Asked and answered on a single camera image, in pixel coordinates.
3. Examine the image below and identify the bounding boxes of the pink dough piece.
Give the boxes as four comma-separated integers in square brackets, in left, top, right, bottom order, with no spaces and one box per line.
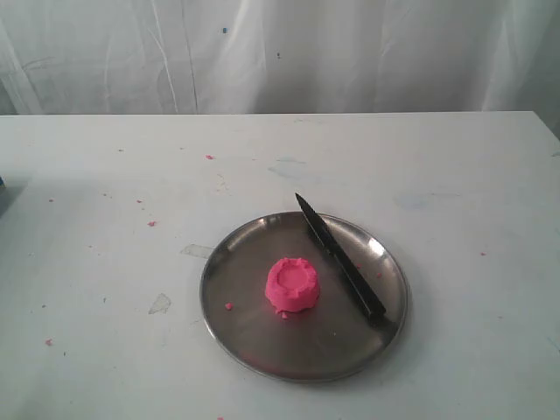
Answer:
[264,257,320,319]

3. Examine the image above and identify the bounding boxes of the black serrated knife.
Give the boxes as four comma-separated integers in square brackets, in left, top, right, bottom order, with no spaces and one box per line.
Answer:
[295,193,387,326]

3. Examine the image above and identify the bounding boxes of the round steel plate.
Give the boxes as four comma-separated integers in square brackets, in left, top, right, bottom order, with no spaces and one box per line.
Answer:
[199,212,410,382]

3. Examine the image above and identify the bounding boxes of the clear tape piece upper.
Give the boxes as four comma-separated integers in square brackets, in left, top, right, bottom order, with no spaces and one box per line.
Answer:
[180,244,214,259]

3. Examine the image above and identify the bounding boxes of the clear tape piece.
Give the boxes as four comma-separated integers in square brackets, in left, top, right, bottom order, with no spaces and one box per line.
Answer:
[180,244,214,259]
[148,293,172,315]

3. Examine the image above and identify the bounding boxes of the clear tape piece lower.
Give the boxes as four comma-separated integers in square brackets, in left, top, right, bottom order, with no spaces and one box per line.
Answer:
[148,293,172,315]

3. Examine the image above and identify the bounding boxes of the white backdrop curtain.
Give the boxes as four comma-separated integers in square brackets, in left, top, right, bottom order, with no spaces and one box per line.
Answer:
[1,1,559,115]

